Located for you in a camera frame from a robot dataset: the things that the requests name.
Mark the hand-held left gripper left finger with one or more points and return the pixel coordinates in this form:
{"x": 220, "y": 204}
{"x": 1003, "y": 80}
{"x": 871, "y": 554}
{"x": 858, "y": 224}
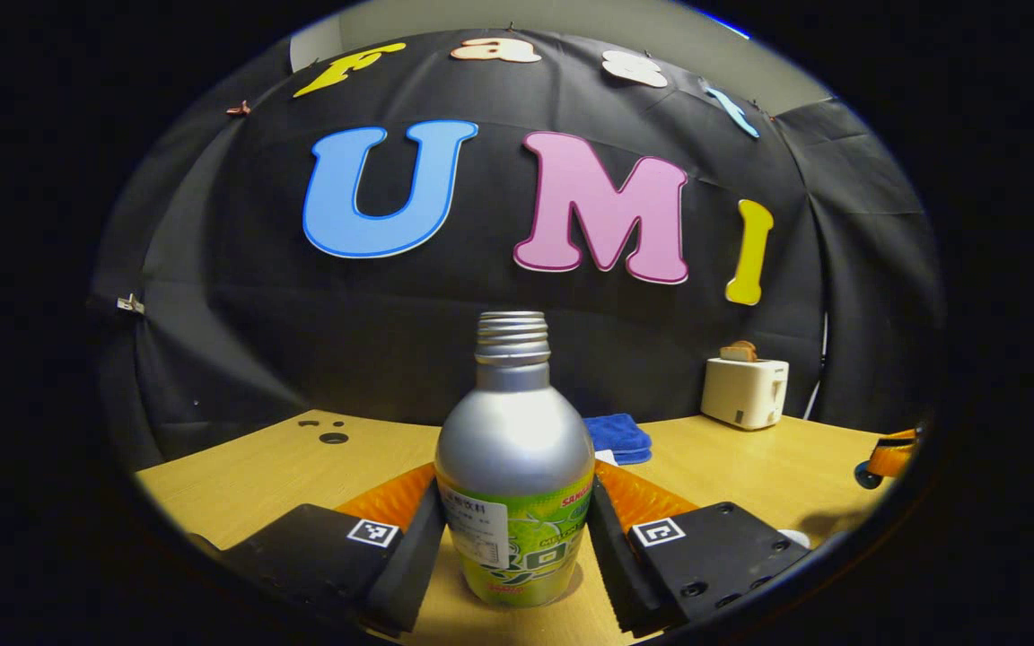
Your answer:
{"x": 409, "y": 574}

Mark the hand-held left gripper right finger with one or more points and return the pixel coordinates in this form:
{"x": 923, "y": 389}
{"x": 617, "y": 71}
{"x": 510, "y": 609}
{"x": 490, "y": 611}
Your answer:
{"x": 616, "y": 565}

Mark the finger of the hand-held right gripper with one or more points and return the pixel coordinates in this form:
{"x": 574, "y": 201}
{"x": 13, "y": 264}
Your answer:
{"x": 894, "y": 456}

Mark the teal teacup lid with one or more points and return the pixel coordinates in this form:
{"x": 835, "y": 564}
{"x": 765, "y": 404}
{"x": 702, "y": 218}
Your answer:
{"x": 867, "y": 475}

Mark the silver green water bottle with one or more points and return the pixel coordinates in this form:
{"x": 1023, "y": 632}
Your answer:
{"x": 512, "y": 440}

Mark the blue towel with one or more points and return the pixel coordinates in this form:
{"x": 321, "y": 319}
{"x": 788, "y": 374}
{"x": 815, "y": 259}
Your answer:
{"x": 620, "y": 435}

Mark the white toaster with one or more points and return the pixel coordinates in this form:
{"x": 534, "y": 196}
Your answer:
{"x": 741, "y": 395}

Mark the bread slice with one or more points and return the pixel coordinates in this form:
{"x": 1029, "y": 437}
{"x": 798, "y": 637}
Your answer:
{"x": 739, "y": 352}

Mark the black backdrop cloth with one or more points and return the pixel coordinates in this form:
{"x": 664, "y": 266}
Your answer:
{"x": 302, "y": 341}

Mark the white clip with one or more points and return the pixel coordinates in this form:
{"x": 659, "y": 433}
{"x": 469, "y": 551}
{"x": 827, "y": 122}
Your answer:
{"x": 130, "y": 304}

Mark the red clip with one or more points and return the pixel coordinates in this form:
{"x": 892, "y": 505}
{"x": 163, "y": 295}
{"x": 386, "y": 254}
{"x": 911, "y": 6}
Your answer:
{"x": 238, "y": 109}

